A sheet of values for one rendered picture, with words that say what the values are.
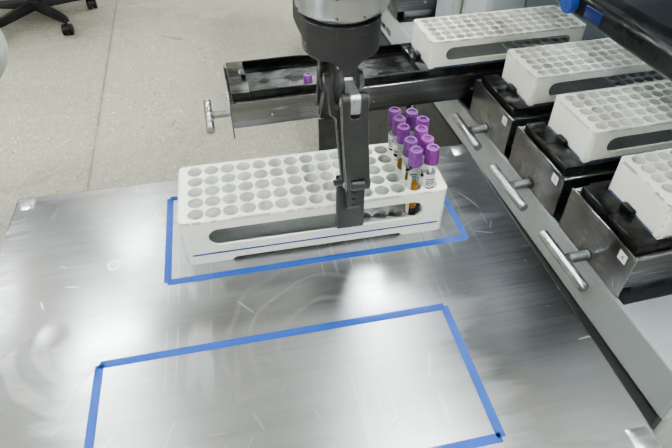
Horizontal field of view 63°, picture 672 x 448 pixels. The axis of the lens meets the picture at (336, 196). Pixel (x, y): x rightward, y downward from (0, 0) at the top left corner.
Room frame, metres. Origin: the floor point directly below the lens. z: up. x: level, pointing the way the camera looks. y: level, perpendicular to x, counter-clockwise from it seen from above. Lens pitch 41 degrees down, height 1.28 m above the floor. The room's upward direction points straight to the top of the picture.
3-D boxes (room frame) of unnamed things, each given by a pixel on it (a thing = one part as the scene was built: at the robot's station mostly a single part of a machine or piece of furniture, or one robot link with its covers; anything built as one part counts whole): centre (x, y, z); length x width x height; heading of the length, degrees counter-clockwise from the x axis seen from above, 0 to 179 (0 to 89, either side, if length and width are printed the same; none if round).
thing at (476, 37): (0.96, -0.30, 0.83); 0.30 x 0.10 x 0.06; 104
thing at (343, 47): (0.50, 0.00, 1.03); 0.08 x 0.07 x 0.09; 11
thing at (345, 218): (0.44, -0.01, 0.89); 0.03 x 0.01 x 0.07; 101
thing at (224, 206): (0.49, 0.03, 0.85); 0.30 x 0.10 x 0.06; 101
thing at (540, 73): (0.84, -0.44, 0.83); 0.30 x 0.10 x 0.06; 104
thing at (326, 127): (0.55, 0.01, 0.89); 0.03 x 0.01 x 0.07; 101
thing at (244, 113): (0.92, -0.12, 0.78); 0.73 x 0.14 x 0.09; 104
